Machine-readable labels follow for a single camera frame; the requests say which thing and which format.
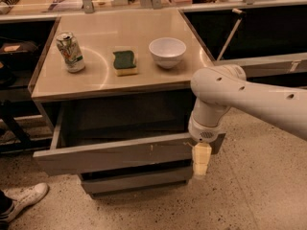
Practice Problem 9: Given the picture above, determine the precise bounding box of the white bowl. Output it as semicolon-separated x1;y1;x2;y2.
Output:
149;37;186;69

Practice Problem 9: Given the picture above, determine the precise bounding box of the grey bottom drawer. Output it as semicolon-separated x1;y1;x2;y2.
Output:
81;166;193;195

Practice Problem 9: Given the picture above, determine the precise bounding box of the white sneaker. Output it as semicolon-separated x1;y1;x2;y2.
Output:
0;183;49;223

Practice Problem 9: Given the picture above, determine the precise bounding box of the grey metal shelf rail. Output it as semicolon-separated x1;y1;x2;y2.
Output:
213;53;307;77

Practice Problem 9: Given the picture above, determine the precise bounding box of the grey drawer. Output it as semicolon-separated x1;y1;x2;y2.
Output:
33;105;226;177
81;166;193;195

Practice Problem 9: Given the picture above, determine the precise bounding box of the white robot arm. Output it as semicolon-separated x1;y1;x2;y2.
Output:
188;64;307;176

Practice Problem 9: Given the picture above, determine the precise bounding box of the green yellow sponge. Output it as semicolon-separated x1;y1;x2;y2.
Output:
113;50;138;77

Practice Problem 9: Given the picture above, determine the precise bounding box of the white printed drink can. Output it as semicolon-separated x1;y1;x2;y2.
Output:
56;32;85;73

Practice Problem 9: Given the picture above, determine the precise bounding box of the black coiled item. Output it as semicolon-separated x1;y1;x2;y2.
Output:
0;0;20;14

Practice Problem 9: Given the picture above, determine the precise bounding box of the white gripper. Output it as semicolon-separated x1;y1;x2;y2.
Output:
188;99;230;176

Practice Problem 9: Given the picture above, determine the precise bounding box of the grey top drawer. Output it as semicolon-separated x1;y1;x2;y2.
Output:
33;105;226;177

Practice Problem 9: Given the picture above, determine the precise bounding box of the grey drawer cabinet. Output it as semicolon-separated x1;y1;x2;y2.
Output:
32;9;212;183

